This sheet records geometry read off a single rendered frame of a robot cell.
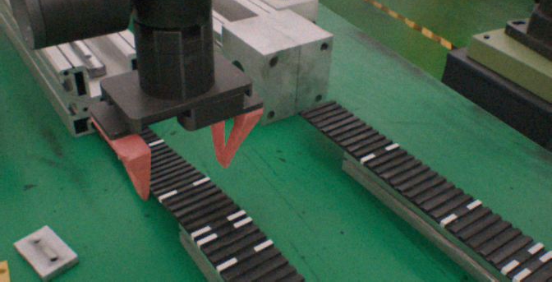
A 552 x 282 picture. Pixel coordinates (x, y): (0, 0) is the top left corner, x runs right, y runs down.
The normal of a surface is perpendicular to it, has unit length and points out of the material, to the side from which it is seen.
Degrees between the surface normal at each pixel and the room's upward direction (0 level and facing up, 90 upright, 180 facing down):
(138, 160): 111
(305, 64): 90
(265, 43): 0
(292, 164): 0
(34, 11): 78
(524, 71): 90
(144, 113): 0
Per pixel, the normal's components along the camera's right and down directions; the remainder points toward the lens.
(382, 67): 0.04, -0.82
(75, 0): 0.57, 0.32
